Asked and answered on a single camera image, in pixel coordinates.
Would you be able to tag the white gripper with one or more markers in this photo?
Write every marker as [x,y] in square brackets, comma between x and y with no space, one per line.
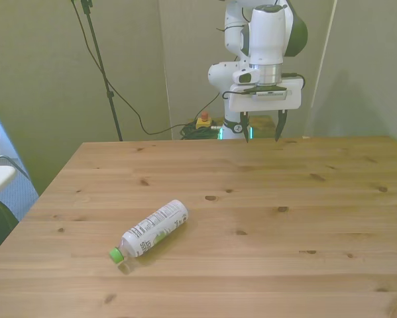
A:
[267,103]

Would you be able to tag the white bottle with green cap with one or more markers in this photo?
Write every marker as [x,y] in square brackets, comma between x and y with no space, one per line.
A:
[155,228]

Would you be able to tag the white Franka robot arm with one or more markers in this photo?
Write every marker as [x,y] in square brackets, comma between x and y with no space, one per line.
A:
[266,33]

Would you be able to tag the black tripod stand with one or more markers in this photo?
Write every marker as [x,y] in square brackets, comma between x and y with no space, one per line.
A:
[100,66]

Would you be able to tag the brown wooden box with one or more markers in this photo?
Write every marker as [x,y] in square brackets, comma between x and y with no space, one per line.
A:
[262,124]

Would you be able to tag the yellow emergency stop button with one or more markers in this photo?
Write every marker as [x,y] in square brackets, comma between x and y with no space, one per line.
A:
[203,122]

